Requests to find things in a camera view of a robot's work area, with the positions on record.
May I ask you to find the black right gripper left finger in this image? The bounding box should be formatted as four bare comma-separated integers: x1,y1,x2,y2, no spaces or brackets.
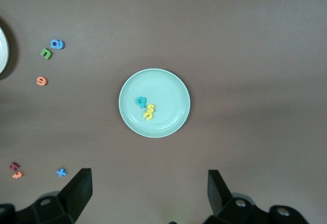
0,168,92,224

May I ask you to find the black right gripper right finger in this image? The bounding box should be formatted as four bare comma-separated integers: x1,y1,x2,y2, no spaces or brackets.
204,169,311,224

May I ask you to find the teal foam letter b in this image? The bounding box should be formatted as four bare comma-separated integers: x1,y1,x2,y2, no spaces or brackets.
135,96,147,109

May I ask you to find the green plate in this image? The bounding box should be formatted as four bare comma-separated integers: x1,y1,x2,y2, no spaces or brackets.
118,68,191,138

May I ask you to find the green foam letter u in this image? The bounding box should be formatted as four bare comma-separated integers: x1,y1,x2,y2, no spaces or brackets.
40,48,54,60

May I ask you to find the blue foam letter a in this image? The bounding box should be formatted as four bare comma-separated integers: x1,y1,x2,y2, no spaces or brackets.
50,39,65,50

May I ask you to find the beige plate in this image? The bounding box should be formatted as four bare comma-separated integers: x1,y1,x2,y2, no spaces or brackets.
0,27,10,74

